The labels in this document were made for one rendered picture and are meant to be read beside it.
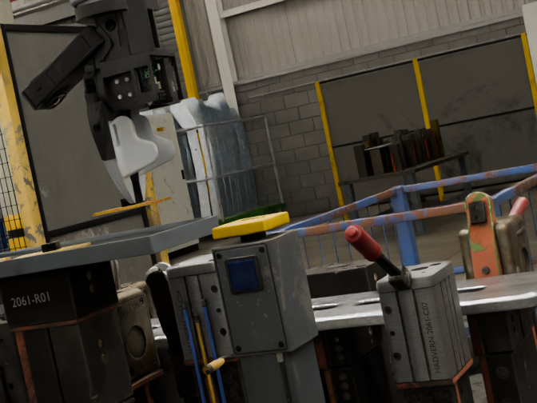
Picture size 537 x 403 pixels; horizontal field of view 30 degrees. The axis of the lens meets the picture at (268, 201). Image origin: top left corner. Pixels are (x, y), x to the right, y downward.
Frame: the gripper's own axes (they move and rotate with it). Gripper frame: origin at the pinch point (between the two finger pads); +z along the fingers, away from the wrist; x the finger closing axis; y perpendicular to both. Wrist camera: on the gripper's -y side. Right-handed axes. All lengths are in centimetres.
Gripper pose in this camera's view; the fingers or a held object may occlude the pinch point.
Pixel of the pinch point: (129, 191)
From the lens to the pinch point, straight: 110.0
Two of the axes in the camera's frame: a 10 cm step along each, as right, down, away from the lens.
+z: 2.0, 9.8, 0.5
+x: 3.1, -1.1, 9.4
